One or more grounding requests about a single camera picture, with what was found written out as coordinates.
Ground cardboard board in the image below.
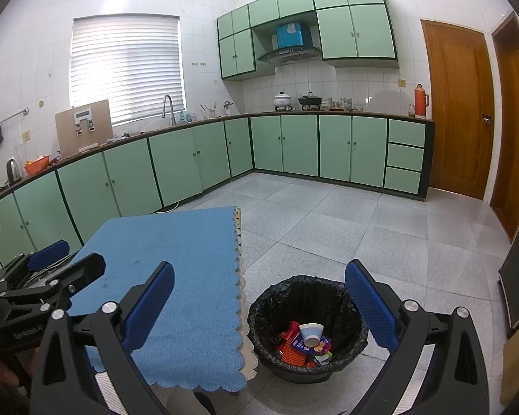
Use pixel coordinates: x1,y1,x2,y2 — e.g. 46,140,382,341
55,99,113,159

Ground beige paper cup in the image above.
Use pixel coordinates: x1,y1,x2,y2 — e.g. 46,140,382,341
298,323,324,347

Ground beige scalloped mat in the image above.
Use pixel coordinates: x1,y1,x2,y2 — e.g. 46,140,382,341
234,207,260,382

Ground red striped can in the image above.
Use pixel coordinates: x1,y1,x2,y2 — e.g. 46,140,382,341
279,321,301,347

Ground blue box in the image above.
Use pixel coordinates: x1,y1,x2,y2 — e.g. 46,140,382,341
276,21,311,49

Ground range hood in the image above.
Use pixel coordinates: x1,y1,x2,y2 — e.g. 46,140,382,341
256,46,323,66

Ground orange basin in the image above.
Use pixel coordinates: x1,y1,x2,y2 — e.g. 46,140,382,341
24,156,52,176

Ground black wok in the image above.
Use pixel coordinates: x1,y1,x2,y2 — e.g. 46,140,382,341
298,92,323,110

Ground black trash bin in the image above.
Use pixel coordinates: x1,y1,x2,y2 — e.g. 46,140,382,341
246,275,370,385

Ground row of glass jars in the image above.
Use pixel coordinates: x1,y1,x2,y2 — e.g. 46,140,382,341
321,96,364,112

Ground green drawer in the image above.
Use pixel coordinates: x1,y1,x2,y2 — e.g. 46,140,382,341
384,166,422,195
388,119,425,148
386,142,425,171

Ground blue foam mat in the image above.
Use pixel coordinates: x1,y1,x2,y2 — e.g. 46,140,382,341
65,206,248,394

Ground person's left hand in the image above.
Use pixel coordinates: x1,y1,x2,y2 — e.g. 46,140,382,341
0,350,33,398

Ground towel rail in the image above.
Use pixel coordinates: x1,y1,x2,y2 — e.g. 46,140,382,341
0,107,29,127

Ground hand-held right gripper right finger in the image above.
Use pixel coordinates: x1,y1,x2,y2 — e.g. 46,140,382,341
345,259,490,415

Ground wooden panel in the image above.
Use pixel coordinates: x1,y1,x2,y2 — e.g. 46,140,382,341
499,324,519,407

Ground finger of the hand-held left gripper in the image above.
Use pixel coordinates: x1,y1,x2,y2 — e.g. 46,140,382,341
0,240,71,284
0,253,107,311

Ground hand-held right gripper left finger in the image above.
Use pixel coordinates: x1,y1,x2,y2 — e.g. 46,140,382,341
30,261,176,415

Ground white window blind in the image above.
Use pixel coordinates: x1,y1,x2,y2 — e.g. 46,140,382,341
69,16,186,126

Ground orange thermos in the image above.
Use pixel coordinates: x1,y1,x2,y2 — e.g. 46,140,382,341
414,83,430,118

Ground green wall cabinets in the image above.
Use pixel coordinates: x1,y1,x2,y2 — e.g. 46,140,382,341
216,0,400,81

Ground wooden door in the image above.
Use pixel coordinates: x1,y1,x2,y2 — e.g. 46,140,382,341
420,18,496,201
490,9,519,243

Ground white striped cloth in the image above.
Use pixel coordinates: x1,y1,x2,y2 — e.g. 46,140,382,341
94,369,128,415

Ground steel faucet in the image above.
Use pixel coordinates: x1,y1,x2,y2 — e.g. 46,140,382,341
162,94,176,127

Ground green base cabinets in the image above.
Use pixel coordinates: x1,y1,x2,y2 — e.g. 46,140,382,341
0,112,436,269

